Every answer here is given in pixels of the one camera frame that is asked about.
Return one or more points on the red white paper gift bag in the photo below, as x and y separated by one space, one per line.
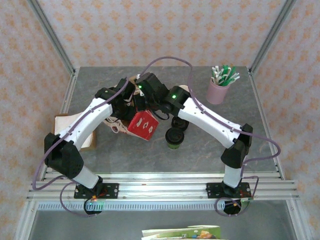
143 125

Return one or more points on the stack of paper cups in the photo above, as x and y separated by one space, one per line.
183 87

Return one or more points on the green paper coffee cup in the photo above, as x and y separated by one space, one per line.
175 146

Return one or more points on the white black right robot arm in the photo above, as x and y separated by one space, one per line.
212 120

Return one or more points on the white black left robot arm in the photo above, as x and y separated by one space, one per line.
85 120

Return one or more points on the white wrapped straw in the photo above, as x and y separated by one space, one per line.
236 77
214 71

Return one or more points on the pink straw holder cup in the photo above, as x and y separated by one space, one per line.
216 93

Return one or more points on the aluminium table side rail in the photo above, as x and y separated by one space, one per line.
68 95
257 100

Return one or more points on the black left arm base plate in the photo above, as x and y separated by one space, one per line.
112 191

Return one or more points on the aluminium mounting rail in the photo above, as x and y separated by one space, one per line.
162 186

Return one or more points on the aluminium frame post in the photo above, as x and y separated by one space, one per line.
271 35
53 35

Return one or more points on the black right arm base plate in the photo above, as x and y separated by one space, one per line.
212 190

